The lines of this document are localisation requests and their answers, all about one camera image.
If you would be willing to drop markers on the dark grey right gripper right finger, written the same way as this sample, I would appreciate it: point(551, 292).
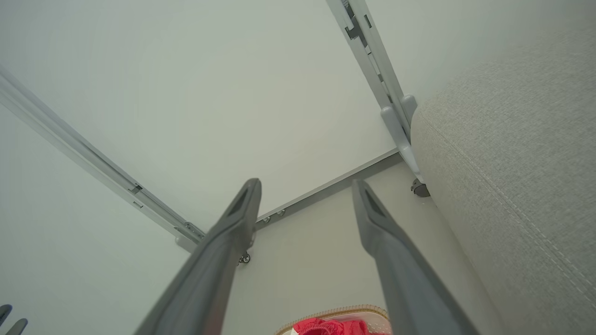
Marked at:
point(405, 279)

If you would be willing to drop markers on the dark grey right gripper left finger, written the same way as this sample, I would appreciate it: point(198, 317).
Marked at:
point(209, 270)

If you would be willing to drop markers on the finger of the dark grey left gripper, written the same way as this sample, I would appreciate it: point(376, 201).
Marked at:
point(4, 314)
point(17, 327)

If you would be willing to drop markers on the red garment white trim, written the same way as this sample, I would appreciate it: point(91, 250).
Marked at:
point(326, 327)

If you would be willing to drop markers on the grey fabric sofa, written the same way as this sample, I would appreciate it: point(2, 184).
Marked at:
point(512, 186)

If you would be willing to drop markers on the cream perforated laundry basket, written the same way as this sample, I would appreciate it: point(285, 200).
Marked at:
point(368, 314)

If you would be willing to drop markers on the grey panel bottom rail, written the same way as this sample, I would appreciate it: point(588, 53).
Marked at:
point(326, 188)

